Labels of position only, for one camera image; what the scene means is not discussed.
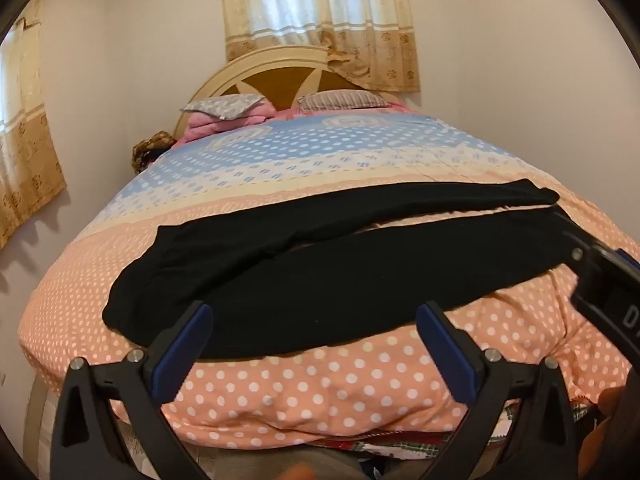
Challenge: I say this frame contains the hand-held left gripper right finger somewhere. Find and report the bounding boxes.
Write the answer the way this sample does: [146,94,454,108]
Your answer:
[416,301,583,480]

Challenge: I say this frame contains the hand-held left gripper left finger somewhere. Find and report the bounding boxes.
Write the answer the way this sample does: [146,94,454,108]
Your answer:
[50,301,216,480]

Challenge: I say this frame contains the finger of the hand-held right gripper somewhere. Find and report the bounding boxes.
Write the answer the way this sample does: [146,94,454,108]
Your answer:
[550,206,598,266]

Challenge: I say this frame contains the black pants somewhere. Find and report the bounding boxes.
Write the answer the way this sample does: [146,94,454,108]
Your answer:
[102,178,583,361]

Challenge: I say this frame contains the person's right forearm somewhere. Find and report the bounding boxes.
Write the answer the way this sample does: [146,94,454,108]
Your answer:
[597,387,640,480]

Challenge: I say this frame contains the plaid cloth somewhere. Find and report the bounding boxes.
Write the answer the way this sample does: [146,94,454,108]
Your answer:
[320,400,601,463]

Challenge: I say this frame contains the polka dot blanket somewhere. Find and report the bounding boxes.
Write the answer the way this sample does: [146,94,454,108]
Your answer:
[17,110,636,448]

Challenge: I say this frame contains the folded pink blanket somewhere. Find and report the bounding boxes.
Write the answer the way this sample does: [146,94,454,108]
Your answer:
[175,100,273,143]

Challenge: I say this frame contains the grey patterned pillow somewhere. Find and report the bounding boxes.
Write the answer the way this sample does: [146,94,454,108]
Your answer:
[181,94,266,122]

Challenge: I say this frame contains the beige window curtain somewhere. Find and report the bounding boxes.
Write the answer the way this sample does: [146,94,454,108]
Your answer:
[0,0,68,251]
[216,0,421,93]

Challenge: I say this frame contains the striped pillow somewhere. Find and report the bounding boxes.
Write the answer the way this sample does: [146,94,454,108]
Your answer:
[297,89,388,112]

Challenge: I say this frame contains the cream wooden headboard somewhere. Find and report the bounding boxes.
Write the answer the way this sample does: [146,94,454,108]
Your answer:
[172,45,396,143]

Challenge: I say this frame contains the cream bed frame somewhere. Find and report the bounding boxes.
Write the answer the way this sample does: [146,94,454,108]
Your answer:
[24,375,57,463]

